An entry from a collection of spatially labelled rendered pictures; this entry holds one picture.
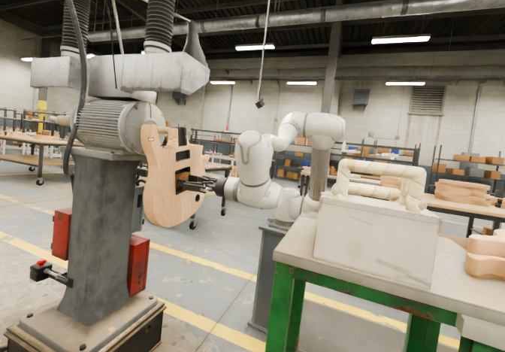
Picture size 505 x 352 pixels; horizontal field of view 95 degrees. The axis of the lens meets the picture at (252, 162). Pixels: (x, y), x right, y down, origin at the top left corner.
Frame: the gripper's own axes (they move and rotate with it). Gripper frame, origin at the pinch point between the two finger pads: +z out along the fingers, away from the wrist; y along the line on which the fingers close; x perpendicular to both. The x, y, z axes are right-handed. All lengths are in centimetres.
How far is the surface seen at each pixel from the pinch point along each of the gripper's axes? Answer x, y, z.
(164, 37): 57, 5, 13
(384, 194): 6, 3, -73
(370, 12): 237, 481, -81
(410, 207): 8, -13, -76
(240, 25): 236, 483, 205
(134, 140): 14.4, -0.3, 26.3
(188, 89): 36.3, 0.1, -2.6
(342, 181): 12, -12, -60
